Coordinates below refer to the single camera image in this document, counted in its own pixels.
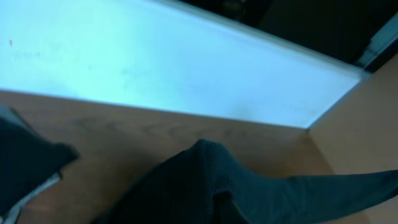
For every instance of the folded black garment red trim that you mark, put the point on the folded black garment red trim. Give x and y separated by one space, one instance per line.
27 161

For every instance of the folded white garment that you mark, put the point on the folded white garment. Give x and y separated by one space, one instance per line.
12 215

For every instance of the white whiteboard panel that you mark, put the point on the white whiteboard panel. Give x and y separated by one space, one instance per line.
166 55

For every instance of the black shorts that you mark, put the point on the black shorts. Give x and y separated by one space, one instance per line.
205 184

